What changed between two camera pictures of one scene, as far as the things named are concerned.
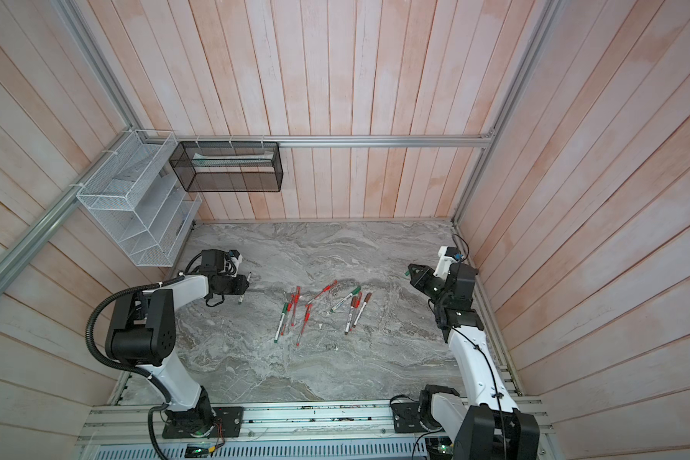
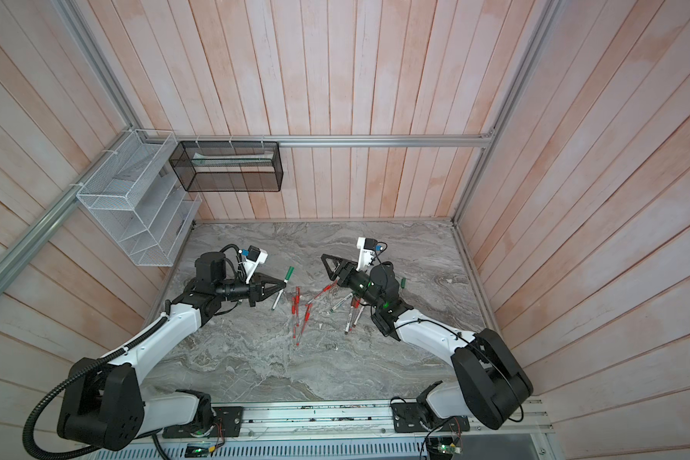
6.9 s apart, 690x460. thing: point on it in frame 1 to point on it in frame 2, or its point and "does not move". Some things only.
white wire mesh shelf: x=133 y=192 does not move
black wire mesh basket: x=228 y=167 does not move
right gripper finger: x=424 y=279 to x=333 y=274
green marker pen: x=285 y=307 to x=286 y=279
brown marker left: x=354 y=300 does not move
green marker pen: x=356 y=291 does not move
